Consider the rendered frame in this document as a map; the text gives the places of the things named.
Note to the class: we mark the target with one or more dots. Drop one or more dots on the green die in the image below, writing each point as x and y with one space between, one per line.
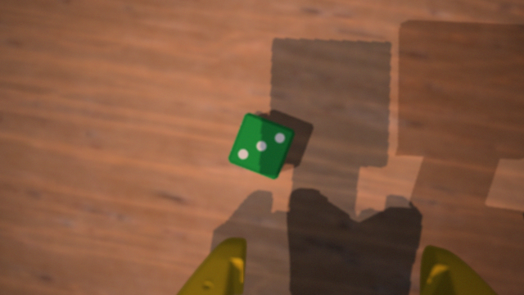
261 146

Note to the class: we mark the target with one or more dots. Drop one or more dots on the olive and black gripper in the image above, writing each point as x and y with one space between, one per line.
442 273

